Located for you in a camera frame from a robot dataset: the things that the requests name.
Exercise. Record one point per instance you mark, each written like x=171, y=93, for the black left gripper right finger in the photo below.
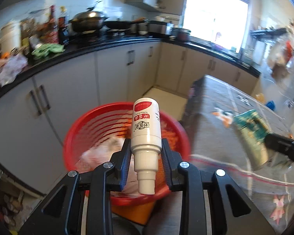
x=231, y=211

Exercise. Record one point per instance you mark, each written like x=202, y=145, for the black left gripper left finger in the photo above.
x=62, y=209

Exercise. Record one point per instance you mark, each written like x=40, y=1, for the green tissue pack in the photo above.
x=252, y=130

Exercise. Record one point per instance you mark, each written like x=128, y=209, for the white spray bottle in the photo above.
x=146, y=143

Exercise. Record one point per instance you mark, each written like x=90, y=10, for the knotted clear plastic bag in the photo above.
x=100, y=154

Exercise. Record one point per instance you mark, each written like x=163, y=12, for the grey patterned tablecloth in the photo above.
x=217, y=143

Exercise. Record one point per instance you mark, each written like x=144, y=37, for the orange stool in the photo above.
x=139, y=214

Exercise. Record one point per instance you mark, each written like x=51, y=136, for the red plastic basket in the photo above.
x=114, y=119

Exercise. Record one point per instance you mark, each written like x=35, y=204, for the dark cooking pot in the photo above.
x=181, y=34

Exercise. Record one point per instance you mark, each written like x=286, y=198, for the green cloth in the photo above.
x=46, y=49

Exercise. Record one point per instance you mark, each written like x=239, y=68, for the silver rice cooker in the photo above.
x=159, y=27

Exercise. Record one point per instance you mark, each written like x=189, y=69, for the soy sauce bottle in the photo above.
x=63, y=26

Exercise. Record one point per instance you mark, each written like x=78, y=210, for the lidded steel wok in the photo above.
x=90, y=20

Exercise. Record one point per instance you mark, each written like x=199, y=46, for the black frying pan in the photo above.
x=123, y=25

